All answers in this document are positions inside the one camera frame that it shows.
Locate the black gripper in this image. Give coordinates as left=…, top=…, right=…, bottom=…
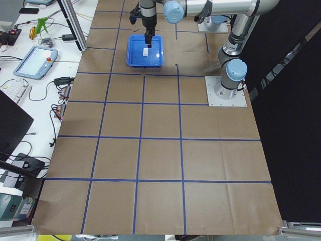
left=142, top=15, right=157, bottom=48

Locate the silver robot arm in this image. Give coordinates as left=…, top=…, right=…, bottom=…
left=139, top=0, right=157, bottom=48
left=162, top=0, right=278, bottom=100

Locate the blue plastic tray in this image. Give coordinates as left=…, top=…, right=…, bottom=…
left=126, top=34, right=164, bottom=67

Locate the black power adapter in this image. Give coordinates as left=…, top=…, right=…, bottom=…
left=61, top=34, right=75, bottom=41

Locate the metal reacher grabber tool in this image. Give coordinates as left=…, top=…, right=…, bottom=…
left=29, top=10, right=68, bottom=41

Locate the teach pendant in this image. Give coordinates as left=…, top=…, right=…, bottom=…
left=13, top=46, right=58, bottom=80

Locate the white keyboard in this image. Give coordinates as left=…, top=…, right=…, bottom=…
left=1, top=78, right=31, bottom=105

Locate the black monitor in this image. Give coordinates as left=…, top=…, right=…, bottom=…
left=0, top=91, right=34, bottom=161

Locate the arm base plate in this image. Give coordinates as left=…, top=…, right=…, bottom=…
left=205, top=76, right=247, bottom=107
left=198, top=21, right=229, bottom=34

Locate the aluminium frame post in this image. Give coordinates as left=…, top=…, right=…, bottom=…
left=57, top=0, right=88, bottom=52

